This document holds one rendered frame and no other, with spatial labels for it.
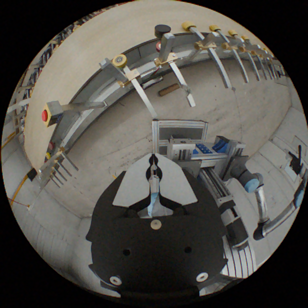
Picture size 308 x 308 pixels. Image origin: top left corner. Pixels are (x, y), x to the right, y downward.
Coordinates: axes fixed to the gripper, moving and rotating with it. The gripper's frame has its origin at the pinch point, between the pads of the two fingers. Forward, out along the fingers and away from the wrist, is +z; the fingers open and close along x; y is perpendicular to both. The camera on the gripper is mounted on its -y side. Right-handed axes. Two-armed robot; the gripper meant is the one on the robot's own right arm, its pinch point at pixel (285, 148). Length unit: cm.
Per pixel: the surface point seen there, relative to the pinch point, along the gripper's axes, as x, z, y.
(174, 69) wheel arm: -70, 46, -30
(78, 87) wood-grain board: -130, 42, -27
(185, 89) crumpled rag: -64, 45, -17
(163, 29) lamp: -79, 20, -39
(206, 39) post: -57, 29, -47
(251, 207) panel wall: 127, 9, 153
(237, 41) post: -34, 24, -58
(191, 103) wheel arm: -59, 46, -9
